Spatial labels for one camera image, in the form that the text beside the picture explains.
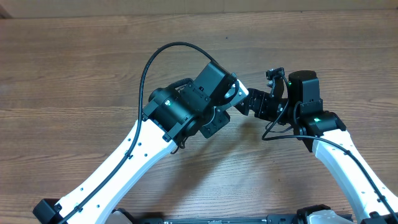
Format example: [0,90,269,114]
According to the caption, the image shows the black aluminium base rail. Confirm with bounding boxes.
[108,205,354,224]

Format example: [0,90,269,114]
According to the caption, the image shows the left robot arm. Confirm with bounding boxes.
[32,62,249,223]

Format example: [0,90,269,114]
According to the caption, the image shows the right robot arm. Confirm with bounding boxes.
[236,68,397,223]

